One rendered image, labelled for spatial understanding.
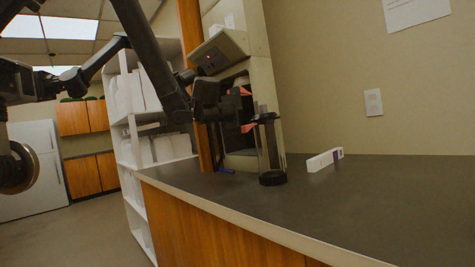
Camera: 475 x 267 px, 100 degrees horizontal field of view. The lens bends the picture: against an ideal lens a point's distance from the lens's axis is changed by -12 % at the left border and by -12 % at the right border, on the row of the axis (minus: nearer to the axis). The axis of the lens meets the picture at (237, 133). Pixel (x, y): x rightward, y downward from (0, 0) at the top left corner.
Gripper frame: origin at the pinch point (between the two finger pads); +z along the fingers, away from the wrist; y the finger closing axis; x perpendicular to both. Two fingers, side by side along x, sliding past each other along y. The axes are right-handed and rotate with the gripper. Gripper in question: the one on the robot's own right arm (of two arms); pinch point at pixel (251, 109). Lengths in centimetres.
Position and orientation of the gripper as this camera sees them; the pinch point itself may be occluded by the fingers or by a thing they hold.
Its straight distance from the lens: 73.9
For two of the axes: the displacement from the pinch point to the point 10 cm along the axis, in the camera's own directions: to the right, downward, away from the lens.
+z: 7.8, -1.3, 6.1
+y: -1.4, -9.9, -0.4
